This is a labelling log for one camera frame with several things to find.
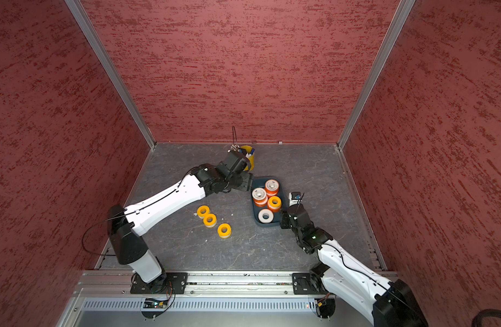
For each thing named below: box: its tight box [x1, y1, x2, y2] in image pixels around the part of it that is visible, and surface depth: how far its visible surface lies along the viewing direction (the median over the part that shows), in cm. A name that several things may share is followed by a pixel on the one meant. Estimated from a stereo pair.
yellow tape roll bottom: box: [217, 222, 233, 240], surface depth 87 cm
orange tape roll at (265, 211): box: [257, 208, 275, 224], surface depth 91 cm
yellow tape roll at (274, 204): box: [267, 195, 283, 213], surface depth 94 cm
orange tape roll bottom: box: [251, 187, 269, 208], surface depth 95 cm
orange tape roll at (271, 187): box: [264, 179, 280, 198], surface depth 99 cm
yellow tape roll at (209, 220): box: [202, 213, 218, 229], surface depth 91 cm
